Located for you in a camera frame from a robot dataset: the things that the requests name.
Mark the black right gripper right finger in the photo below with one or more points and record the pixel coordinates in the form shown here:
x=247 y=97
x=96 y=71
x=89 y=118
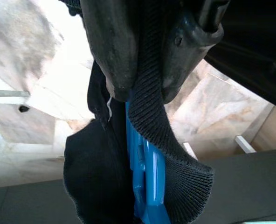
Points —
x=184 y=53

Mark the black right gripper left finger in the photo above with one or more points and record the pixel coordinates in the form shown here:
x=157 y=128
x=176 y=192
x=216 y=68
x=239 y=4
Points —
x=112 y=46

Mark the black shirt green logo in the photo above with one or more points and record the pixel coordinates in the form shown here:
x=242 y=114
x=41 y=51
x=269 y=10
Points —
x=93 y=163

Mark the blue plastic hanger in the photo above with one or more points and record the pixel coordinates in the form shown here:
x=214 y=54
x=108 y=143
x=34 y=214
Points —
x=152 y=175

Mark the light wooden cabinet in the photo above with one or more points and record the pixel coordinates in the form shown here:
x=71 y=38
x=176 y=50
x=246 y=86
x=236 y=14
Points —
x=273 y=130

